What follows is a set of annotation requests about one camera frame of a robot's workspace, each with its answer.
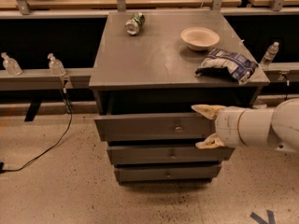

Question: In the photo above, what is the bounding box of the clear plastic water bottle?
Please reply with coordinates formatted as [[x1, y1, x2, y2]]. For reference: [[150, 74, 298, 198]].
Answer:
[[260, 42, 279, 69]]

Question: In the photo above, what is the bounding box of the black floor cable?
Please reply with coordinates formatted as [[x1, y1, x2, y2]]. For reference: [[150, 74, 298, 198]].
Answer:
[[0, 79, 74, 174]]

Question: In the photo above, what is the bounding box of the grey top drawer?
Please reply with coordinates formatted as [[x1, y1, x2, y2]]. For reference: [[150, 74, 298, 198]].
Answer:
[[94, 91, 219, 142]]

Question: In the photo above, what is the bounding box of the grey middle drawer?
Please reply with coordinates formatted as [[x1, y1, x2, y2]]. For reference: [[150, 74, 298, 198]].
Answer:
[[107, 141, 234, 165]]

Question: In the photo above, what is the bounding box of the grey wooden drawer cabinet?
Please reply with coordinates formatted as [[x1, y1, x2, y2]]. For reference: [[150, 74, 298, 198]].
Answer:
[[88, 9, 271, 185]]

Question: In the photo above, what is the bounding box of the clear pump bottle left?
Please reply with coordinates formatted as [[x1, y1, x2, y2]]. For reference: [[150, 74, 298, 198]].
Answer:
[[1, 52, 21, 76]]

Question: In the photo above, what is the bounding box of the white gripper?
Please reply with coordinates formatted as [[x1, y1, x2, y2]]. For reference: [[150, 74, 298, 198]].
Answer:
[[192, 105, 246, 149]]

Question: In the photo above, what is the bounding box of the crushed green soda can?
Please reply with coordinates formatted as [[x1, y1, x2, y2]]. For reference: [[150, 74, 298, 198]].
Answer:
[[125, 12, 145, 35]]

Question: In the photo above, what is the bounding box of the grey drawer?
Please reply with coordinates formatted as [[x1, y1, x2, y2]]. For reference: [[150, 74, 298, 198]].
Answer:
[[94, 91, 219, 142], [114, 164, 221, 183], [107, 141, 234, 165]]

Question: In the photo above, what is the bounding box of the blue white chip bag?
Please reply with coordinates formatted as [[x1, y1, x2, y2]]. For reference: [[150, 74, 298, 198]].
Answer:
[[195, 48, 258, 85]]

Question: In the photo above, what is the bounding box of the clear pump bottle right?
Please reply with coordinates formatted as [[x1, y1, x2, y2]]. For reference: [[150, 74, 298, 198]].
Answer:
[[48, 53, 65, 77]]

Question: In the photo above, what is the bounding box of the clear pump bottle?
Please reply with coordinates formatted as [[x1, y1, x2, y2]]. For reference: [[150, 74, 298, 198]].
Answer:
[[1, 52, 21, 76], [48, 53, 65, 77]]

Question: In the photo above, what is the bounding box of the grey metal shelf rail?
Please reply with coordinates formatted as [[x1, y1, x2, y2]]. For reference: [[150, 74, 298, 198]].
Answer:
[[0, 68, 92, 91]]

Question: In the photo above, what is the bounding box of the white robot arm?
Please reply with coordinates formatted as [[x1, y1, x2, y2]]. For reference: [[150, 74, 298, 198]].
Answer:
[[192, 99, 299, 153]]

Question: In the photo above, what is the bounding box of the grey bottom drawer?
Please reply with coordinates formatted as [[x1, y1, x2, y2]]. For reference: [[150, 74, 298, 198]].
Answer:
[[114, 164, 221, 183]]

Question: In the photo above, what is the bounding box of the white paper bowl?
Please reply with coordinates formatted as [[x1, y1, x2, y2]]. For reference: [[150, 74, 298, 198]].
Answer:
[[180, 27, 220, 51]]

